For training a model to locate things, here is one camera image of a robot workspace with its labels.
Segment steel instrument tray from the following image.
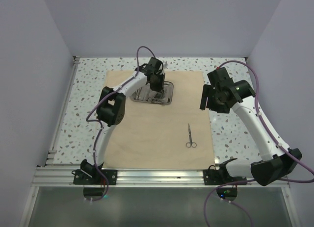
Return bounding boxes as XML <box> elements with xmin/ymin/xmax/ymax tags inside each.
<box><xmin>130</xmin><ymin>81</ymin><xmax>174</xmax><ymax>105</ymax></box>

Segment steel surgical scissors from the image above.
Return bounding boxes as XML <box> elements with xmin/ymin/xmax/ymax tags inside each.
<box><xmin>185</xmin><ymin>124</ymin><xmax>197</xmax><ymax>148</ymax></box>

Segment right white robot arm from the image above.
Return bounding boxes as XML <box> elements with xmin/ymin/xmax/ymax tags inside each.
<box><xmin>200</xmin><ymin>67</ymin><xmax>302</xmax><ymax>186</ymax></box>

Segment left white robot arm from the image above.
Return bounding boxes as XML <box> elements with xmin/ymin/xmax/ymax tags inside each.
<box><xmin>80</xmin><ymin>57</ymin><xmax>165</xmax><ymax>184</ymax></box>

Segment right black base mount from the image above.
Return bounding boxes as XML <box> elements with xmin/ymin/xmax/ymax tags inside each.
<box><xmin>203</xmin><ymin>165</ymin><xmax>247</xmax><ymax>185</ymax></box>

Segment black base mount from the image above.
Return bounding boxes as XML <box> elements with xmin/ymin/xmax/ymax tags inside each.
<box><xmin>203</xmin><ymin>165</ymin><xmax>247</xmax><ymax>185</ymax></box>
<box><xmin>72</xmin><ymin>169</ymin><xmax>118</xmax><ymax>185</ymax></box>

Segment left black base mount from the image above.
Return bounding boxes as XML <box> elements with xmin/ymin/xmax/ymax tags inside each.
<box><xmin>72</xmin><ymin>169</ymin><xmax>118</xmax><ymax>185</ymax></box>

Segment left aluminium side rail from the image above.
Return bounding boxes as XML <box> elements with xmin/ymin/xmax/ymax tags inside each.
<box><xmin>44</xmin><ymin>56</ymin><xmax>81</xmax><ymax>166</ymax></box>

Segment aluminium front rail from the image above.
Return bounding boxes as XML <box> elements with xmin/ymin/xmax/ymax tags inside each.
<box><xmin>31</xmin><ymin>165</ymin><xmax>210</xmax><ymax>188</ymax></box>

